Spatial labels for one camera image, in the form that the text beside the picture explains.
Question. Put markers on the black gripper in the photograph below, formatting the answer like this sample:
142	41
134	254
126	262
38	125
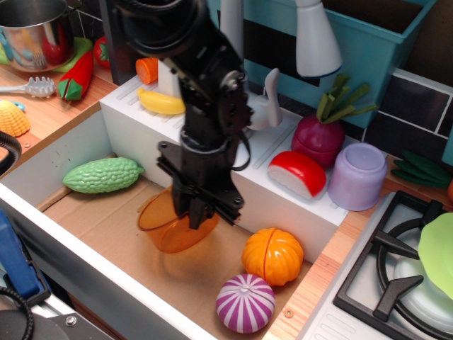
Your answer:
201	180

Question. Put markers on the orange transparent plastic pot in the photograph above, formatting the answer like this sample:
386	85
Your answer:
169	232

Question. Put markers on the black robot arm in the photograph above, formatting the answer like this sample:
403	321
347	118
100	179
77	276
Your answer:
211	77

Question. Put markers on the cardboard sheet in sink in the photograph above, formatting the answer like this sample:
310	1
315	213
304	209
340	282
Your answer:
188	281

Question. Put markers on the white toy sink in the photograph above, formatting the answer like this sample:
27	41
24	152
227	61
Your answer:
119	125

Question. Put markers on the silver metal pot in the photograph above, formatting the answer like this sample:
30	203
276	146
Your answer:
36	35

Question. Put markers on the green toy bitter gourd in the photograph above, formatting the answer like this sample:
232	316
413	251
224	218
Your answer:
103	175

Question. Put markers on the orange toy pumpkin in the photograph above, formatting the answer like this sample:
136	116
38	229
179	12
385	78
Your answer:
274	255

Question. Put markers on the red white toy cheese wedge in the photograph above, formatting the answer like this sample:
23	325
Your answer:
299	173

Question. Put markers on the yellow toy banana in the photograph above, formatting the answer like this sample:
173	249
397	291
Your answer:
160	103

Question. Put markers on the purple white toy onion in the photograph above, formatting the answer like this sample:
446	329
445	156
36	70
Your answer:
245	303

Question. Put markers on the white salt shaker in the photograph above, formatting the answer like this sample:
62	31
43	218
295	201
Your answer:
168	81

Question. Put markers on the orange toy carrot piece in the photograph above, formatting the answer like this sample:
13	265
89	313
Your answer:
147	69

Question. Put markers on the dark red toy radish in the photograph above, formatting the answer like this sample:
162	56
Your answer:
321	135

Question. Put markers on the lilac plastic cup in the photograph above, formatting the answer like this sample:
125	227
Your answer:
357	177

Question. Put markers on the red green toy pepper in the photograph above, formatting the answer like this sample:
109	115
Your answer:
74	84

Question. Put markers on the red toy tomato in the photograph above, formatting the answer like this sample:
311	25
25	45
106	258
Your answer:
100	51

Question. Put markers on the blue clamp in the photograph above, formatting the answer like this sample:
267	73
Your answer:
22	274

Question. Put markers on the white pasta spoon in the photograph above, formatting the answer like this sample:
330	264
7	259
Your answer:
39	87

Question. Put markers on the yellow toy corn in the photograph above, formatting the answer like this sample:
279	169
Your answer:
13	119

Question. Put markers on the grey toy faucet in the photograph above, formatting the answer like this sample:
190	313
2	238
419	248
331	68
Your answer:
316	50

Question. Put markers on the black stove grate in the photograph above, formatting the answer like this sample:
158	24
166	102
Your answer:
386	290

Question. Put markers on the dark green felt leaves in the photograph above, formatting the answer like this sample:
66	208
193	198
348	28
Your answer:
417	169

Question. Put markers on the teal plastic bin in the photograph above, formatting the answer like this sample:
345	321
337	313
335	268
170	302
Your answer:
374	37

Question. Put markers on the light green plastic lid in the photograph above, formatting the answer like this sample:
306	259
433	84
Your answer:
435	252

